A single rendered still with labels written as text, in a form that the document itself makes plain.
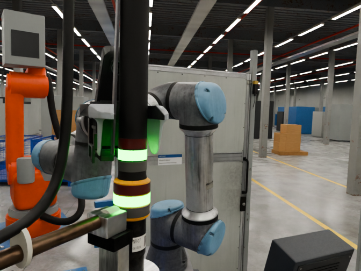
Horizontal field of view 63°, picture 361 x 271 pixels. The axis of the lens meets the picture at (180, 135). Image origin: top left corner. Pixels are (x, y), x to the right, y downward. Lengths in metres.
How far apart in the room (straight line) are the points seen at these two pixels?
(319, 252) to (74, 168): 0.79
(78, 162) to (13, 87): 3.62
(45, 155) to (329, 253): 0.88
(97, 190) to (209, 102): 0.38
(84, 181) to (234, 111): 2.08
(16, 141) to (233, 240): 2.93
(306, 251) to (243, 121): 1.71
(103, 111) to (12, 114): 3.95
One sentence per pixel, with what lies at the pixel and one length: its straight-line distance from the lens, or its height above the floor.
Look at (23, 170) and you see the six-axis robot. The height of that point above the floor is 0.90.
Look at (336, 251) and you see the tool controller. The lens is 1.13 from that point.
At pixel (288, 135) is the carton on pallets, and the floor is 0.80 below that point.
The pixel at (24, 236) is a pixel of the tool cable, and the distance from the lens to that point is 0.27.
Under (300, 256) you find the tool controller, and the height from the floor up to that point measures 1.23.
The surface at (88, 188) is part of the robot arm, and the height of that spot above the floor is 1.51.
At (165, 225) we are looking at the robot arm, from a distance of 1.02.
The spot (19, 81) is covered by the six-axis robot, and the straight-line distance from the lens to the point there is 4.19.
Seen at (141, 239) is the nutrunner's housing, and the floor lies 1.51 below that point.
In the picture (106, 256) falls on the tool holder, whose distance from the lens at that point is 0.36.
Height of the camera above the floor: 1.66
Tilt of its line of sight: 5 degrees down
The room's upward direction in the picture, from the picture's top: 2 degrees clockwise
